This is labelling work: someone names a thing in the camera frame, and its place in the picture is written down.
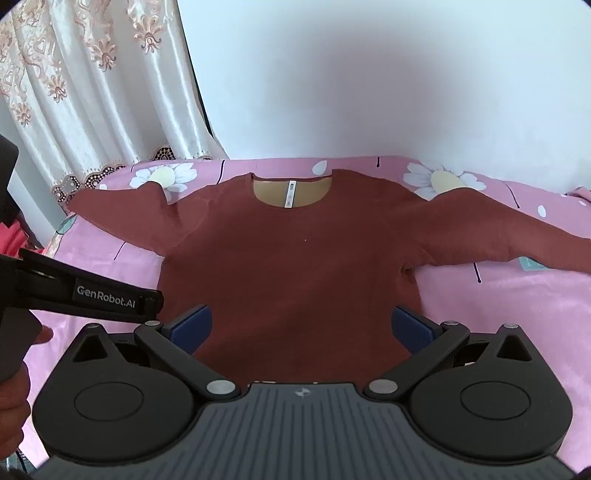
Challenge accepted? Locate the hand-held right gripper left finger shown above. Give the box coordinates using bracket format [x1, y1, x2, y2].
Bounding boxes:
[70, 305, 242, 403]

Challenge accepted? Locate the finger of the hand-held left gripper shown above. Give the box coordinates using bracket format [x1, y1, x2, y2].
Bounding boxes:
[16, 248, 165, 324]

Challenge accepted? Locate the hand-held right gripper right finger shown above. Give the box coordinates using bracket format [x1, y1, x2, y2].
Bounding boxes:
[363, 305, 533, 403]

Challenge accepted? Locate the reddish brown sweater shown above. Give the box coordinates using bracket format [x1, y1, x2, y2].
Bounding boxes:
[67, 168, 591, 385]

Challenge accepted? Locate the person's left hand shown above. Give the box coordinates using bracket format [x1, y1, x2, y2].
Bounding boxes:
[0, 324, 52, 460]

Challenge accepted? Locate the red cloth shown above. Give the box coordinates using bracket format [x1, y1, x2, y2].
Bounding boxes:
[0, 216, 29, 256]

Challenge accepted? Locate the pink floral bed sheet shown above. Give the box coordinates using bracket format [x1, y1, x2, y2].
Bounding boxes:
[25, 154, 591, 464]

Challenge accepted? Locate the white embroidered curtain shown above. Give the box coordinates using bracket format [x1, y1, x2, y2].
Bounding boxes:
[0, 0, 228, 204]

